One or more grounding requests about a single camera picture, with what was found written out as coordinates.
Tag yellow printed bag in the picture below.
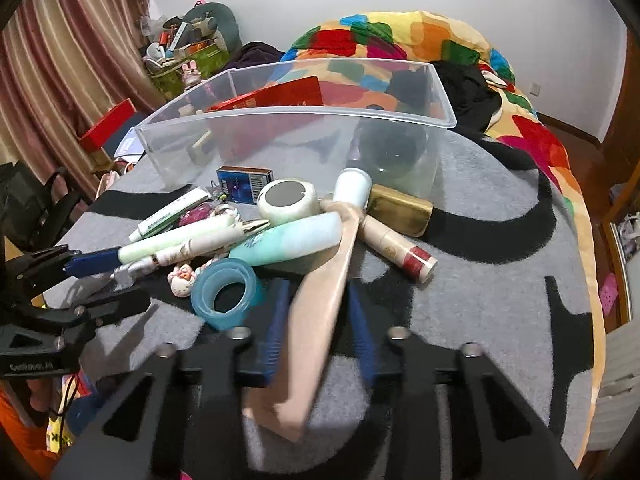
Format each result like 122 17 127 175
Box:
46 374 97 452

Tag green storage bag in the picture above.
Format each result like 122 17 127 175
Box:
150 42 233 101

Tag grey black blanket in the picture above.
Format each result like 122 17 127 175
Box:
42 127 608 480

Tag small pink packet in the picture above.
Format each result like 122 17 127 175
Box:
179 205 212 227

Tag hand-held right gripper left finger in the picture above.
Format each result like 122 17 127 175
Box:
52 280 293 480

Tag striped pink curtain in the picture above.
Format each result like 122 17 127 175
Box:
0 0 168 201

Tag pink glasses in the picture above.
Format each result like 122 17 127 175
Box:
96 169 122 195

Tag dark purple clothing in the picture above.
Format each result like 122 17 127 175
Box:
235 41 286 68

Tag small white bottle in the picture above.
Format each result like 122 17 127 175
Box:
332 167 373 218

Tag black office chair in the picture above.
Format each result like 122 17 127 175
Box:
47 167 84 227

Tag small beige block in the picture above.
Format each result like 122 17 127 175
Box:
187 130 214 166

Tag red cardboard box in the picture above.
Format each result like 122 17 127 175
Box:
205 76 323 113

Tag black clothing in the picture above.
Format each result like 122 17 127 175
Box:
430 60 503 136

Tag white patterned silver-tipped tube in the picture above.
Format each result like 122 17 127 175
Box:
112 237 238 287

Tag dark green jar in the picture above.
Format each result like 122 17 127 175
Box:
357 105 431 178

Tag grey neck pillow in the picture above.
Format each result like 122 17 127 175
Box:
182 2 243 53

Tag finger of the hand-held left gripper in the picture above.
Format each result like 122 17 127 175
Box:
7 244 126 291
0 287 152 342

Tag blue tape roll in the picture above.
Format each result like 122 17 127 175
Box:
190 258 265 331

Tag clear plastic storage bin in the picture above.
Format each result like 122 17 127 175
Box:
135 56 458 196

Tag gold metallic case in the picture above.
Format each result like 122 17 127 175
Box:
367 184 435 238

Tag mint green bottle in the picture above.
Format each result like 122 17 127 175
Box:
230 211 343 267

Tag pink slipper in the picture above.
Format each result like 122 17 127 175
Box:
597 272 619 316

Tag beige tube white cap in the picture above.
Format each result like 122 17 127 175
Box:
242 197 368 443

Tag small blue box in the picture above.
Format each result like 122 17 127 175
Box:
216 166 275 204

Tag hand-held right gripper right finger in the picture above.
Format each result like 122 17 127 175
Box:
347 280 581 480

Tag pale green gold-tipped tube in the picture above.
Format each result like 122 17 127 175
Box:
117 219 272 264

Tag white tape roll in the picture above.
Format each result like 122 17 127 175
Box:
257 177 321 226

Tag white cat figurine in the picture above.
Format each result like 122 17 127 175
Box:
167 263 198 301

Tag flat red box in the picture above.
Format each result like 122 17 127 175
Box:
78 98 137 153

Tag colourful patchwork quilt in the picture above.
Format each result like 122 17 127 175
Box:
277 10 608 466

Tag wooden furniture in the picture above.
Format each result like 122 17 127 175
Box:
602 160 640 321

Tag beige tube red label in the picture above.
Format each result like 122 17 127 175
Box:
360 215 439 287

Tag white green ointment tube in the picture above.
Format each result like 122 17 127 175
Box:
128 187 212 242

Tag white paper booklet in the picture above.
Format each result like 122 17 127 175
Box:
114 129 144 162

